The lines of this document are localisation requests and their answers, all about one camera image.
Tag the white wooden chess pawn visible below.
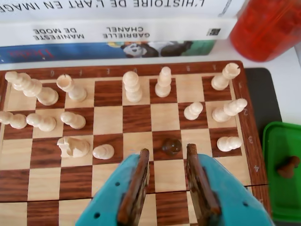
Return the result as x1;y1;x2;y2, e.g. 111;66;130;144
183;101;204;121
0;111;28;129
216;136;243;152
92;144;115;160
60;111;87;129
25;113;57;132

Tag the dark brown chess piece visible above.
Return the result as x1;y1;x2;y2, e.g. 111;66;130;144
275;155;301;179
161;138;182;156

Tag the white Gabrielle Chanel book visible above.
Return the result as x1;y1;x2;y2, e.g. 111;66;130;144
0;17;237;47

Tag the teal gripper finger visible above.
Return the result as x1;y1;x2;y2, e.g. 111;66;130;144
186;143;275;226
75;148;151;226

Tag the wooden chessboard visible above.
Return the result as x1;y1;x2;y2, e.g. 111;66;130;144
0;60;271;226

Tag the red transparent measuring cup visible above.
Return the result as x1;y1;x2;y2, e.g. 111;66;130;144
229;0;301;63

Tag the blue panda book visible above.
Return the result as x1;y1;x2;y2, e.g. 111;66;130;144
0;40;217;64

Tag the green plastic lid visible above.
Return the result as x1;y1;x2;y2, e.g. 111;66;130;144
261;121;301;222

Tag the white wooden chess knight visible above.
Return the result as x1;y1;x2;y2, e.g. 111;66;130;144
57;136;91;158

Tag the white wooden chess rook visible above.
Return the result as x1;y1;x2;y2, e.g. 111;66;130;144
211;63;241;91
56;73;87;102

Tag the white pawn right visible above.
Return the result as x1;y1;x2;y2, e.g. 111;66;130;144
122;71;143;103

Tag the white wooden chess king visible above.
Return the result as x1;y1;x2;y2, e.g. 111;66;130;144
4;71;59;106

